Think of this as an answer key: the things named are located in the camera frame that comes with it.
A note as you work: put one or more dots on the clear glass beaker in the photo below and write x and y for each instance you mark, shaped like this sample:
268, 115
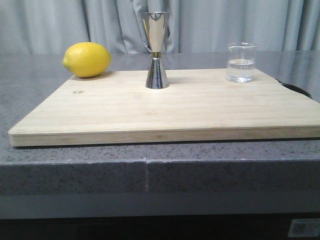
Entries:
241, 62

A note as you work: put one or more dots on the white QR code label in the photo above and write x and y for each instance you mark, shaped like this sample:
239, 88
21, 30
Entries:
309, 227

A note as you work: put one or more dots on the grey curtain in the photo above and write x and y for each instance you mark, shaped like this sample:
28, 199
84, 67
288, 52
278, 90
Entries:
195, 26

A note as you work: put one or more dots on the silver double jigger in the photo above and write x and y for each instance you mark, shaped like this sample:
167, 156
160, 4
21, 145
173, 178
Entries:
155, 26

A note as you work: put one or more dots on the wooden cutting board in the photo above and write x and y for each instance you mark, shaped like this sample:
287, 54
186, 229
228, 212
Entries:
198, 105

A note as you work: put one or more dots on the yellow lemon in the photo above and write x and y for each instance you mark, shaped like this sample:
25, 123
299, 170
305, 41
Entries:
86, 59

